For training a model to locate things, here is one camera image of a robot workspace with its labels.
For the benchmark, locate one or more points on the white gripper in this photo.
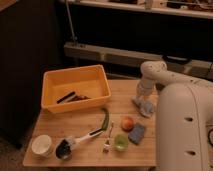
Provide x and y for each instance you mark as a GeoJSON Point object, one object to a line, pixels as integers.
{"type": "Point", "coordinates": [144, 89]}

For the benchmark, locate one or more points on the light blue towel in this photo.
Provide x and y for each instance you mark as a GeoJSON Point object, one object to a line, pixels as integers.
{"type": "Point", "coordinates": [145, 107]}

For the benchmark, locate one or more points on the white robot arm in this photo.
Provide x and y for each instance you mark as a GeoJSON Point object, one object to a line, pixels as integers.
{"type": "Point", "coordinates": [183, 105]}

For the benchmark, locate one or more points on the small green cup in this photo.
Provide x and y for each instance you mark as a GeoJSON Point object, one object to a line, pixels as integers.
{"type": "Point", "coordinates": [121, 142]}

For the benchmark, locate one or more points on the white paper cup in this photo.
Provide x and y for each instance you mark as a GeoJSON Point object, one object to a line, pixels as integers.
{"type": "Point", "coordinates": [42, 145]}

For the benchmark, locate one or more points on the peach fruit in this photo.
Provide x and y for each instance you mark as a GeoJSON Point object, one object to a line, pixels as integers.
{"type": "Point", "coordinates": [127, 123]}

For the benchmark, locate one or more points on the blue sponge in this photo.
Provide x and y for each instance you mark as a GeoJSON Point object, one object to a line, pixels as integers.
{"type": "Point", "coordinates": [137, 133]}

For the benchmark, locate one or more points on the green chili pepper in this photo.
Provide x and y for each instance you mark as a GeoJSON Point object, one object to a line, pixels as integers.
{"type": "Point", "coordinates": [106, 119]}

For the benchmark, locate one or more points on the dark brown item in bin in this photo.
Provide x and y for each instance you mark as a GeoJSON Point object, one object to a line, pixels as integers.
{"type": "Point", "coordinates": [77, 98]}

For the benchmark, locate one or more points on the metal fork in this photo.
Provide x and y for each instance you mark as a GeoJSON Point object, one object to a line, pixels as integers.
{"type": "Point", "coordinates": [107, 142]}

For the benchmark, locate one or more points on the black utensil in bin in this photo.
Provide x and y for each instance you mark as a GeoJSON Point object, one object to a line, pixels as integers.
{"type": "Point", "coordinates": [67, 97]}

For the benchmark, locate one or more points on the yellow plastic bin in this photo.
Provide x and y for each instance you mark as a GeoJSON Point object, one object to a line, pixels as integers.
{"type": "Point", "coordinates": [89, 81]}

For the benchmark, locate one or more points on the metal vertical pole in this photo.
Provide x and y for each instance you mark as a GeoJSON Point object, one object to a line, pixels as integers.
{"type": "Point", "coordinates": [73, 37]}

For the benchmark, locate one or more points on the white shelf with items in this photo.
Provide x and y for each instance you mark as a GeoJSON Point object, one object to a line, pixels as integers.
{"type": "Point", "coordinates": [151, 6]}

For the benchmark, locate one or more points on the grey metal rail base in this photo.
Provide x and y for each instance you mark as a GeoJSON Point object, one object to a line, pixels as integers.
{"type": "Point", "coordinates": [134, 59]}

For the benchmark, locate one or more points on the white handled dish brush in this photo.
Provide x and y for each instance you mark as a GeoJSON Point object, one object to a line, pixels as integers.
{"type": "Point", "coordinates": [67, 145]}

